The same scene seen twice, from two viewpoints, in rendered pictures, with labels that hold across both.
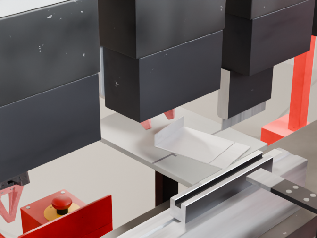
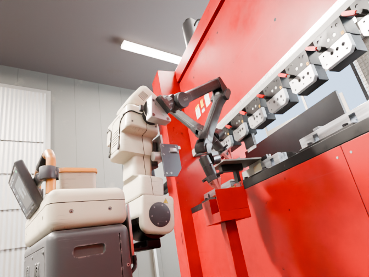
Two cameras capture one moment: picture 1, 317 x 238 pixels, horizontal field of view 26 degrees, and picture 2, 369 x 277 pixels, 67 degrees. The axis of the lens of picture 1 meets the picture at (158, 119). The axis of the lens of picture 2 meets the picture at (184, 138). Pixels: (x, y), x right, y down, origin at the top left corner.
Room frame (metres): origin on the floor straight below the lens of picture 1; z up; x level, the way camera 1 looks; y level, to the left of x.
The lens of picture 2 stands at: (0.67, 1.63, 0.58)
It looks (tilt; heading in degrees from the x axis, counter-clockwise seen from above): 21 degrees up; 291
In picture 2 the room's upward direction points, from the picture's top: 10 degrees counter-clockwise
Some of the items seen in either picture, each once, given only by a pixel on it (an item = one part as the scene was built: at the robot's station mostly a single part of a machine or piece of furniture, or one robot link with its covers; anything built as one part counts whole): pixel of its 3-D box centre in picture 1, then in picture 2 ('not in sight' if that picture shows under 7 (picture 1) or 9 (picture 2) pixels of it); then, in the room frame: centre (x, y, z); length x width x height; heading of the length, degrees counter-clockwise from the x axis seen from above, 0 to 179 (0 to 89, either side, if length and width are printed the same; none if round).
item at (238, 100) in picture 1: (245, 90); (250, 143); (0.91, -0.13, 1.13); 0.10 x 0.02 x 0.10; 134
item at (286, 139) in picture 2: not in sight; (289, 153); (0.71, -0.65, 1.12); 1.13 x 0.02 x 0.44; 134
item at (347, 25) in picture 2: not in sight; (338, 45); (0.37, 0.43, 1.26); 0.15 x 0.09 x 0.17; 134
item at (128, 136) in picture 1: (171, 137); (235, 164); (1.02, -0.02, 1.00); 0.26 x 0.18 x 0.01; 44
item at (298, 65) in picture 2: not in sight; (305, 73); (0.51, 0.29, 1.26); 0.15 x 0.09 x 0.17; 134
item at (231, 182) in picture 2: not in sight; (220, 193); (1.30, -0.52, 0.92); 0.50 x 0.06 x 0.10; 134
